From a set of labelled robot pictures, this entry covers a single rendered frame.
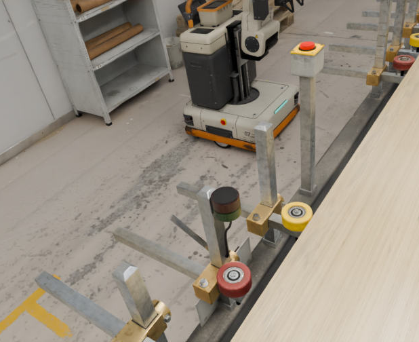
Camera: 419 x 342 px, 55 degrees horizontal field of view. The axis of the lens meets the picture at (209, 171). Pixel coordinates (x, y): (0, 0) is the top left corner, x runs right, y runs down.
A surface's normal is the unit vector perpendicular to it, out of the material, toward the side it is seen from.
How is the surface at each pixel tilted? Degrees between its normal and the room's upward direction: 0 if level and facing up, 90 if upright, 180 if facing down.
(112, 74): 90
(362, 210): 0
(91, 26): 90
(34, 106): 90
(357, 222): 0
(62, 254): 0
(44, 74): 90
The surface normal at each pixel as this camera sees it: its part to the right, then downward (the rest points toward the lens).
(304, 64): -0.57, 0.57
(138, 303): 0.81, 0.25
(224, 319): -0.15, -0.79
